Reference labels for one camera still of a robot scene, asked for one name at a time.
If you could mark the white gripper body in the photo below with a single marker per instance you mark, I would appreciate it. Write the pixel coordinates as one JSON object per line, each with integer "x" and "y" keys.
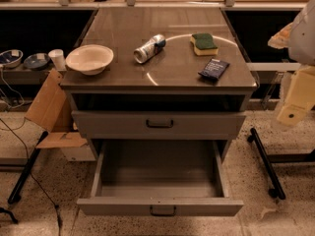
{"x": 303, "y": 38}

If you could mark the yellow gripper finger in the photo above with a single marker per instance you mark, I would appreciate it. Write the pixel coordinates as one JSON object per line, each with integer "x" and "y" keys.
{"x": 290, "y": 115}

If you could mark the grey drawer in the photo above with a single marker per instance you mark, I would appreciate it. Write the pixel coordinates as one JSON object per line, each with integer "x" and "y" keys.
{"x": 159, "y": 178}
{"x": 158, "y": 125}

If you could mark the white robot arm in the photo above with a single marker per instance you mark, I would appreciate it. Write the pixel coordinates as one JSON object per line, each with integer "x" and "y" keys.
{"x": 299, "y": 38}

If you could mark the grey drawer cabinet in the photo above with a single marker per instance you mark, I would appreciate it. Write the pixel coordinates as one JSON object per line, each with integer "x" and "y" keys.
{"x": 169, "y": 81}

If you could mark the grey top drawer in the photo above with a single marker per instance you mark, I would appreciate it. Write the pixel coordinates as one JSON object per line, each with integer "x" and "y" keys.
{"x": 158, "y": 125}

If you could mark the dark blue snack packet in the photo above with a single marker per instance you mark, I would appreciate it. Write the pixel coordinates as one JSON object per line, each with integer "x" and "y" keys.
{"x": 214, "y": 69}

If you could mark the green yellow sponge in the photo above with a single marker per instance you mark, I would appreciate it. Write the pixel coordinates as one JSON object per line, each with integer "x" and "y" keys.
{"x": 203, "y": 44}

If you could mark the silver blue soda can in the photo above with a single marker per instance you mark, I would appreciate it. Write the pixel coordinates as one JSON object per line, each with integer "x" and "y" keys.
{"x": 150, "y": 49}

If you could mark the brown cardboard box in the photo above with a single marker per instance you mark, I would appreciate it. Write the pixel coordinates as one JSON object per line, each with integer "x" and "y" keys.
{"x": 51, "y": 111}

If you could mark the white paper cup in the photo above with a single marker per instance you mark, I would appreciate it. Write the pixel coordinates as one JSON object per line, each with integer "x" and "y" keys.
{"x": 57, "y": 57}

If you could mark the white blue bowl on shelf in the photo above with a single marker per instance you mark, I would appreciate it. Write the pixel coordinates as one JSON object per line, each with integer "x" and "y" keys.
{"x": 11, "y": 58}

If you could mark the black left stand leg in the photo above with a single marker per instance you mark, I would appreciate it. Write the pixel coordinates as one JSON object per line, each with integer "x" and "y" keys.
{"x": 27, "y": 169}

